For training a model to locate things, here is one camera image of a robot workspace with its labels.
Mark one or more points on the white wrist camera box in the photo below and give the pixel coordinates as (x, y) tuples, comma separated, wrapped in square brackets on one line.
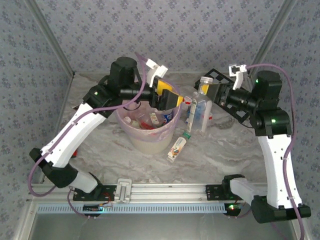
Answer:
[(156, 71), (238, 80)]

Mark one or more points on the right electronics board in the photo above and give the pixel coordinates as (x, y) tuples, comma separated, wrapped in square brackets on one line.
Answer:
[(232, 208)]

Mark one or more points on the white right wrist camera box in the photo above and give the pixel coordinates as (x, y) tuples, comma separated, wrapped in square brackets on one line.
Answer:
[(238, 80)]

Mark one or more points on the black white chessboard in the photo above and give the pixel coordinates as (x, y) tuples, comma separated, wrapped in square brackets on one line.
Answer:
[(220, 77)]

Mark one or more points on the red cap barcode label bottle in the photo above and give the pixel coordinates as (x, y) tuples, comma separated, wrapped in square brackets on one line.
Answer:
[(147, 124)]

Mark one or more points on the electronics board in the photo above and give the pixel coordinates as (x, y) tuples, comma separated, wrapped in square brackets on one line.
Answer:
[(93, 208), (232, 208)]

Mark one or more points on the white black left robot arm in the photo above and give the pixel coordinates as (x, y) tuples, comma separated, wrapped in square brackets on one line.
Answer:
[(70, 135)]

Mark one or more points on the grey metal panel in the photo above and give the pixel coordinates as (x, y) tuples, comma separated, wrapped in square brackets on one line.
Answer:
[(162, 227)]

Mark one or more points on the blue label plastic bottle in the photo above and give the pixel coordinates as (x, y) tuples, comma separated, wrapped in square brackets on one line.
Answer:
[(203, 110)]

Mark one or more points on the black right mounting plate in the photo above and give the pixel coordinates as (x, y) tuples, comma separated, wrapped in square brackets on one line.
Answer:
[(212, 192)]

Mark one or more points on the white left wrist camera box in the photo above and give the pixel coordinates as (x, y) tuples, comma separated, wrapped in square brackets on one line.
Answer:
[(156, 71)]

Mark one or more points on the aluminium frame post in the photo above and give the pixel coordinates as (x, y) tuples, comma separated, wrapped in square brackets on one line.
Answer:
[(272, 37), (50, 37)]

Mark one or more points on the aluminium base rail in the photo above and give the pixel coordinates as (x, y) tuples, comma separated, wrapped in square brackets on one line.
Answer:
[(162, 192)]

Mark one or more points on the small red object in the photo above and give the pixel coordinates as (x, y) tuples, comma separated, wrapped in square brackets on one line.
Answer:
[(74, 154)]

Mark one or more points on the white rail clamp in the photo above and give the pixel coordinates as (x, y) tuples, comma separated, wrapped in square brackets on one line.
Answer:
[(123, 191)]

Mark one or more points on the left electronics board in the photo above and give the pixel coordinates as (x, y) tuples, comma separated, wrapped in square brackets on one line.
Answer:
[(93, 208)]

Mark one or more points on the clear bottle wide white cap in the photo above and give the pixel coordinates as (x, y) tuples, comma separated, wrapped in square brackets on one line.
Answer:
[(206, 120)]

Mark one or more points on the colourful label green cap bottle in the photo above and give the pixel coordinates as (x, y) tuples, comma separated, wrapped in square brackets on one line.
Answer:
[(176, 150)]

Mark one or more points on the cream plastic bin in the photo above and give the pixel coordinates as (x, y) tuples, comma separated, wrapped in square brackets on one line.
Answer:
[(150, 146)]

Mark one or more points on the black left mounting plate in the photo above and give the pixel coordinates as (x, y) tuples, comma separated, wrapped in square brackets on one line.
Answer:
[(108, 191)]

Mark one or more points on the black mounting plate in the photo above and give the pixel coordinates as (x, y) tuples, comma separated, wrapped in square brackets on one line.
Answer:
[(212, 192), (108, 191)]

